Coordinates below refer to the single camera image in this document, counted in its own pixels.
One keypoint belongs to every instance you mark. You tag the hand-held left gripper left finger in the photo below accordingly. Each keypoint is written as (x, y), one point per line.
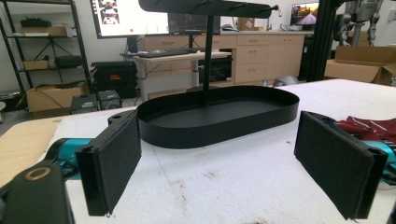
(115, 165)

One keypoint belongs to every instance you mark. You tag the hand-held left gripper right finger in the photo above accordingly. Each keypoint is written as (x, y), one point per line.
(333, 161)

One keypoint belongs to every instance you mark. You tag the red striped cloth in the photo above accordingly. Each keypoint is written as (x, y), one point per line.
(370, 128)

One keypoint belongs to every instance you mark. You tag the small black equipment box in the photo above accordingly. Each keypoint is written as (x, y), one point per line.
(109, 99)

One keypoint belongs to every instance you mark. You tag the flat dark device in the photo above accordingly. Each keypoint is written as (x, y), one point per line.
(84, 104)

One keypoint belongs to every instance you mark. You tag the large black equipment case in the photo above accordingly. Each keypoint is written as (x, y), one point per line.
(113, 77)

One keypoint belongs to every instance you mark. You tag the open cardboard box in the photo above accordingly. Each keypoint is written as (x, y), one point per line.
(53, 99)

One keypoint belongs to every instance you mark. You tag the grey rounded chair back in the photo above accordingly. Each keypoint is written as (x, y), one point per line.
(285, 81)

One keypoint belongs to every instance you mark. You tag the large cardboard box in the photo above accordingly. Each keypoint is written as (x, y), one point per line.
(361, 65)

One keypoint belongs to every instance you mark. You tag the white foam sheet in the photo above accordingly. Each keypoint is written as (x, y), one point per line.
(233, 183)

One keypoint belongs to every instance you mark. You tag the black stand with oval tray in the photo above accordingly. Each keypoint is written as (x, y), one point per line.
(214, 130)

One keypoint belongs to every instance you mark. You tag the black bag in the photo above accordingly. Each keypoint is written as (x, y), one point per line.
(67, 61)

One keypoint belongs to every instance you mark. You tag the black keyboard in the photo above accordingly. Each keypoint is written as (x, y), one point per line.
(162, 54)

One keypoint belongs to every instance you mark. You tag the light wooden drawer cabinet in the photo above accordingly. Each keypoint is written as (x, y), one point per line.
(267, 56)

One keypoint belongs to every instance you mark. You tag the light wooden desk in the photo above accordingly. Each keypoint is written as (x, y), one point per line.
(180, 58)

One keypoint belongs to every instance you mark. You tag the small brown box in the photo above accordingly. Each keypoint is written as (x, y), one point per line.
(35, 64)

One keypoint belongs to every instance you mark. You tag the black metal shelf rack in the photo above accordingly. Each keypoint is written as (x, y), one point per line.
(76, 37)

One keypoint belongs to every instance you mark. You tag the large bright monitor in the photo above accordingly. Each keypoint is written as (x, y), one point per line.
(134, 18)

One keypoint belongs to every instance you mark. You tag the grey robot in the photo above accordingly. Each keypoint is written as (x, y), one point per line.
(358, 15)

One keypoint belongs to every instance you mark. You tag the small monitor with road picture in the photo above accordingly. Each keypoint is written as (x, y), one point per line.
(305, 14)

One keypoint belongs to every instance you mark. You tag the long flat brown box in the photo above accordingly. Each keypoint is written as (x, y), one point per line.
(46, 30)

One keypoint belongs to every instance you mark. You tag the dark monitor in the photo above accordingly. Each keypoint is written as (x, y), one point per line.
(190, 24)

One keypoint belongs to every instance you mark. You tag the small cardboard box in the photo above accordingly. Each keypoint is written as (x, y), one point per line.
(247, 23)

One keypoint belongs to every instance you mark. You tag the black metal frame post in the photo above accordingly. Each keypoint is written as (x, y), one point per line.
(322, 40)

